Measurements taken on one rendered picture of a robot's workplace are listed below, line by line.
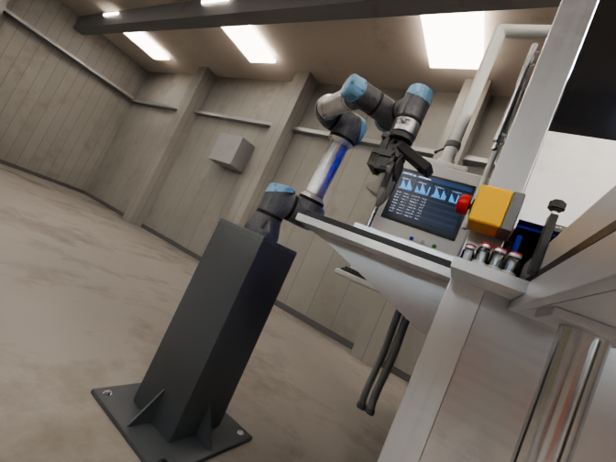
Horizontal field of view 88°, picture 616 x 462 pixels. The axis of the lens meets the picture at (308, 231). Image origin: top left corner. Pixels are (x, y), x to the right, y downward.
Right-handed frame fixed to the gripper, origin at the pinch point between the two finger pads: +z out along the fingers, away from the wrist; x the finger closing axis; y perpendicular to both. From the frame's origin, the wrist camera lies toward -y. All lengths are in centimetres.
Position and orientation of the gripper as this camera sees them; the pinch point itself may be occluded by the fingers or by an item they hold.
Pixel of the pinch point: (380, 203)
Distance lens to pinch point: 89.1
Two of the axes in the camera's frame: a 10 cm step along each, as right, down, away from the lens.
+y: -8.2, -3.2, 4.7
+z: -4.1, 9.1, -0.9
